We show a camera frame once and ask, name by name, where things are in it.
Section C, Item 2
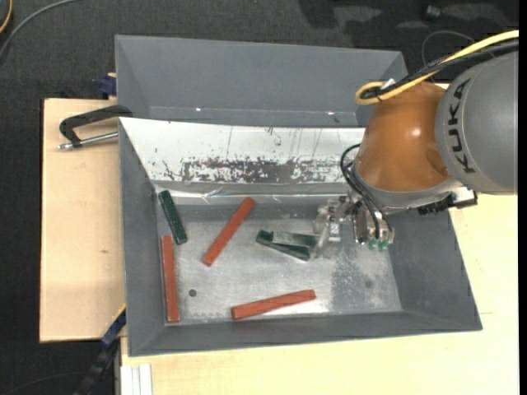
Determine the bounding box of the pale wood board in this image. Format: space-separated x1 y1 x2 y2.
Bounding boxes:
39 97 128 343

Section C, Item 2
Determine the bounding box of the grey metal bin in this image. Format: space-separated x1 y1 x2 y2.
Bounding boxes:
114 34 483 358

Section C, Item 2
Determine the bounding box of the red-brown flat block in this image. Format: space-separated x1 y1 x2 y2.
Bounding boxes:
230 288 318 322
201 197 256 267
160 234 181 324

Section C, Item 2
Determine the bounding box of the black cylinder on white bracket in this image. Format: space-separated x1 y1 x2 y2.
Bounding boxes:
417 188 479 216

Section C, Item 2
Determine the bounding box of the dark green flat block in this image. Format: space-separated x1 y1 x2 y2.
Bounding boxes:
255 229 321 263
157 189 189 246

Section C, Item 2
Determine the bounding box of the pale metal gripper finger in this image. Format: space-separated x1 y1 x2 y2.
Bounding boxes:
314 202 343 234
309 223 343 261

